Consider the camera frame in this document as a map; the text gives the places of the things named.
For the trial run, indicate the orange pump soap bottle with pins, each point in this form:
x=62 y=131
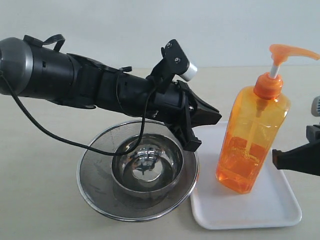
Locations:
x=255 y=119

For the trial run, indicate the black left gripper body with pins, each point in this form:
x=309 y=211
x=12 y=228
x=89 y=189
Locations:
x=171 y=107

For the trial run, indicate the white plastic tray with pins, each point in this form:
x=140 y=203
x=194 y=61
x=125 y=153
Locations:
x=270 y=204

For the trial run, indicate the steel mesh strainer basket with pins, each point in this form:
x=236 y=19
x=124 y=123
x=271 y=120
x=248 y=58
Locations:
x=101 y=192

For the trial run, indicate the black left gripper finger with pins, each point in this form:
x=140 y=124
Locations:
x=182 y=130
x=199 y=112

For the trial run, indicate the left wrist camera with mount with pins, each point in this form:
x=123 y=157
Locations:
x=174 y=62

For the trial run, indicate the small stainless steel bowl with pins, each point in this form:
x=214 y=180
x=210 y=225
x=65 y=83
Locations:
x=151 y=170

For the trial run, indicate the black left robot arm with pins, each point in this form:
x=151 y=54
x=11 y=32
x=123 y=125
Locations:
x=37 y=69

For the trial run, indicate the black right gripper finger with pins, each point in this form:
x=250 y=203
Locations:
x=303 y=159

